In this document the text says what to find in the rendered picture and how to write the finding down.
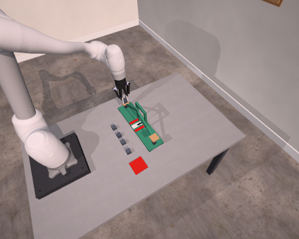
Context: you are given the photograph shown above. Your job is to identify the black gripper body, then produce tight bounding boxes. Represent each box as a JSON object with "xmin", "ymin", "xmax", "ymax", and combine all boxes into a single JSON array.
[{"xmin": 114, "ymin": 78, "xmax": 127, "ymax": 90}]

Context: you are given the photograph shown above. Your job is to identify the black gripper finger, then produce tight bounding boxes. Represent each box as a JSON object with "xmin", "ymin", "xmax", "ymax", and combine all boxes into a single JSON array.
[
  {"xmin": 113, "ymin": 86, "xmax": 124, "ymax": 104},
  {"xmin": 123, "ymin": 81, "xmax": 130, "ymax": 101}
]

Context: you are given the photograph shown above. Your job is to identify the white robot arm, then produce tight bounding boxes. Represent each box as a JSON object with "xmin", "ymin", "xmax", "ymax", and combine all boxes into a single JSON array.
[{"xmin": 0, "ymin": 9, "xmax": 126, "ymax": 179}]

